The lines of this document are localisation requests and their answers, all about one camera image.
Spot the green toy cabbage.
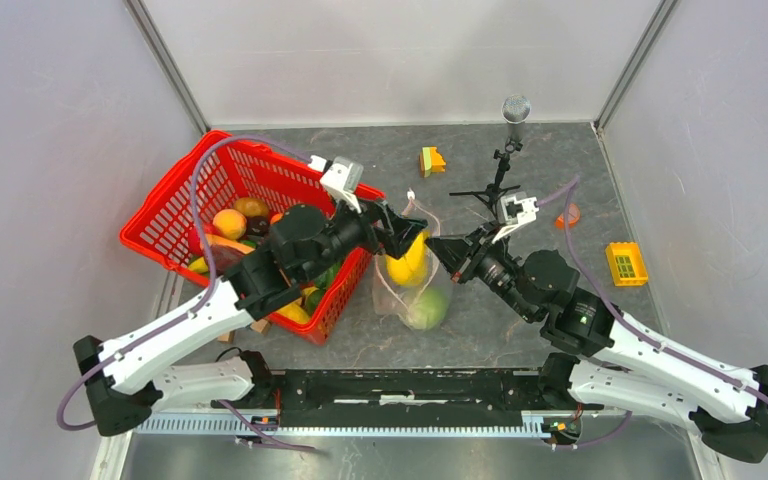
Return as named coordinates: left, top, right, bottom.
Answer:
left=404, top=287, right=449, bottom=331

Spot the yellow green toy block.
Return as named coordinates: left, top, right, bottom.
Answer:
left=418, top=146, right=446, bottom=178

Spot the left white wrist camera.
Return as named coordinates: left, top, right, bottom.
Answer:
left=308, top=155, right=364, bottom=213

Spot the clear zip top bag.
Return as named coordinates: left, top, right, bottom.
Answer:
left=371, top=190, right=454, bottom=331

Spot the yellow toy crate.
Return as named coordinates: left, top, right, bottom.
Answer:
left=605, top=242, right=649, bottom=287

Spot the black mini tripod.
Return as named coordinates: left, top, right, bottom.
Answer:
left=449, top=139, right=523, bottom=216

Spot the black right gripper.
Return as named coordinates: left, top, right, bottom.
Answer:
left=425, top=220, right=537, bottom=322

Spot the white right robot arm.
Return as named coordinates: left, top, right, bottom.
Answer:
left=425, top=228, right=768, bottom=464

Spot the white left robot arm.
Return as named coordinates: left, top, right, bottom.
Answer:
left=68, top=199, right=428, bottom=437

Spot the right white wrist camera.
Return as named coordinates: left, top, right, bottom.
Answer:
left=491, top=191, right=539, bottom=244

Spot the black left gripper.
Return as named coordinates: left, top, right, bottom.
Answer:
left=300, top=188, right=427, bottom=283

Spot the red plastic shopping basket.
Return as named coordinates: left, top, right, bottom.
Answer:
left=119, top=130, right=388, bottom=347

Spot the brown toy meat slice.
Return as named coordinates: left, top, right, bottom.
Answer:
left=206, top=234, right=255, bottom=274

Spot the peach toy fruit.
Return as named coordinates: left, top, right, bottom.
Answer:
left=212, top=209, right=247, bottom=241

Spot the orange toy fruit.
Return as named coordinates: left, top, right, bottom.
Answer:
left=233, top=197, right=270, bottom=218

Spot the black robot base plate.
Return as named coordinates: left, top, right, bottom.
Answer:
left=232, top=368, right=582, bottom=428

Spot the orange toy slice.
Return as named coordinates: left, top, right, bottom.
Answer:
left=554, top=203, right=581, bottom=230

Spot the yellow toy banana bunch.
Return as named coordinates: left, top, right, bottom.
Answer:
left=385, top=230, right=428, bottom=287

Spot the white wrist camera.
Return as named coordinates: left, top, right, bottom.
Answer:
left=308, top=155, right=364, bottom=213
left=491, top=191, right=539, bottom=244

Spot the grey microphone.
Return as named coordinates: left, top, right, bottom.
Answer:
left=501, top=94, right=531, bottom=143

